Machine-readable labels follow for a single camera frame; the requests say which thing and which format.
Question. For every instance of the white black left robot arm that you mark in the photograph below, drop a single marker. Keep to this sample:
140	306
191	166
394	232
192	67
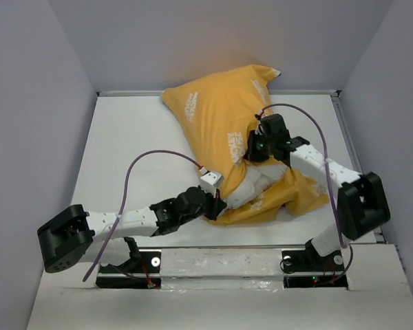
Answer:
69	235

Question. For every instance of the yellow printed pillowcase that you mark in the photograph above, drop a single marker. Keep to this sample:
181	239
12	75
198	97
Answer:
217	113

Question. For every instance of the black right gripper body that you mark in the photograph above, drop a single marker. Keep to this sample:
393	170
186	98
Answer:
259	146

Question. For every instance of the white pillow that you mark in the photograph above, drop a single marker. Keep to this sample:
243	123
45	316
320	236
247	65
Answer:
256	180

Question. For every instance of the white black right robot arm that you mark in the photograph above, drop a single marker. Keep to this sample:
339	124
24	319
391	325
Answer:
358	200

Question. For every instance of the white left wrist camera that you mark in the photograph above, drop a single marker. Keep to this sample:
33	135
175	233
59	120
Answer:
210	180

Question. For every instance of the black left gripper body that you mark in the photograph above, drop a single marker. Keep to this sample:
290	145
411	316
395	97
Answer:
206	208

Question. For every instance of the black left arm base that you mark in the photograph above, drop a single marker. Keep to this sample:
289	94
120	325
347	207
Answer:
140	271

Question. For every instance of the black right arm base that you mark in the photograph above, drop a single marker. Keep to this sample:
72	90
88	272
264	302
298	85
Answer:
306	269

